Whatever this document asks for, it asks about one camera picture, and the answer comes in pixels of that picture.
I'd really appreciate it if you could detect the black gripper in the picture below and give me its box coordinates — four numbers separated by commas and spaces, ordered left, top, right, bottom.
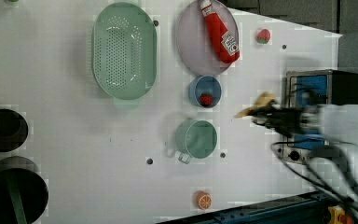
251, 105, 319, 137

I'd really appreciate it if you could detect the peeled plush banana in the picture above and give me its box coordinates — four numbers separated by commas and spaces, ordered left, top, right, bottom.
235, 91, 277, 119

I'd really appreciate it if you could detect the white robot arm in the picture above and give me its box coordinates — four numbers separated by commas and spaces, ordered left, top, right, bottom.
249, 105, 358, 202

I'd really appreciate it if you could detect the small red toy fruit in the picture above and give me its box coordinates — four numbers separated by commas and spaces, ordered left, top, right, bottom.
200, 94, 213, 106

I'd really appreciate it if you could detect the plush strawberry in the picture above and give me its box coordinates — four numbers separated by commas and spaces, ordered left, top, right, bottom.
256, 29, 271, 44

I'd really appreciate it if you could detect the blue bowl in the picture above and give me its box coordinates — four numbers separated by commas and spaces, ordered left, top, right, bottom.
188, 76, 222, 108

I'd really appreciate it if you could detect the red plush ketchup bottle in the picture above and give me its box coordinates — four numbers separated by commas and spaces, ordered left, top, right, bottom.
200, 0, 240, 63

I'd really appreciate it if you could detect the plush orange slice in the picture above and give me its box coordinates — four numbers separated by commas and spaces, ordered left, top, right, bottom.
196, 191, 212, 210

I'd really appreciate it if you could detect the grey round plate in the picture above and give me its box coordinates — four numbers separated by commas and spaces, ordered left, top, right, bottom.
176, 0, 234, 76

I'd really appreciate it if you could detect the green oval colander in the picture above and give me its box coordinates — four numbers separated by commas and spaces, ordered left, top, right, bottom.
91, 2, 158, 109

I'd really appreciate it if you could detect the small black cylinder container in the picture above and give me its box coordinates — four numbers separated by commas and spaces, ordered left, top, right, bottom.
0, 109, 29, 152

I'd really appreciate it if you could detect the large black cylinder container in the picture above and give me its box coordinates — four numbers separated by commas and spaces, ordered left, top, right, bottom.
0, 156, 48, 224

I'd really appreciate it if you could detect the blue metal frame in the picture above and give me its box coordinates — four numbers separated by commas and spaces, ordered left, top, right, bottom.
158, 190, 355, 224

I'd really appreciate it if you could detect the green cup with handle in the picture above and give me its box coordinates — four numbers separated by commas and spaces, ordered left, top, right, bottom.
166, 119, 218, 164

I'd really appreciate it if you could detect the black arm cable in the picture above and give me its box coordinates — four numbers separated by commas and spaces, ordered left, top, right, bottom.
269, 141, 358, 216

